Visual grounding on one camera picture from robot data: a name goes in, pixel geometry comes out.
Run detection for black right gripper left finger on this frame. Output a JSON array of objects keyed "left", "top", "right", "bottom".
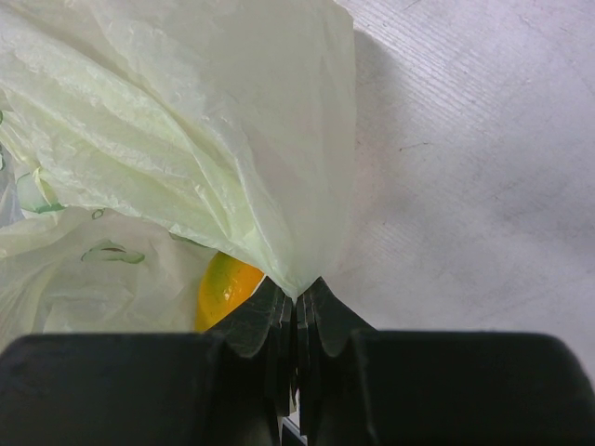
[{"left": 1, "top": 282, "right": 293, "bottom": 445}]

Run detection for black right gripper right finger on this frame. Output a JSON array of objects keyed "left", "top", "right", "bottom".
[{"left": 296, "top": 280, "right": 594, "bottom": 445}]

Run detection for orange green fake mango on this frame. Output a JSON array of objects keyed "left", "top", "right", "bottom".
[{"left": 194, "top": 253, "right": 265, "bottom": 332}]

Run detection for light green avocado plastic bag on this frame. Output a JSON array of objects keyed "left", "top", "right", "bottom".
[{"left": 1, "top": 1, "right": 356, "bottom": 344}]

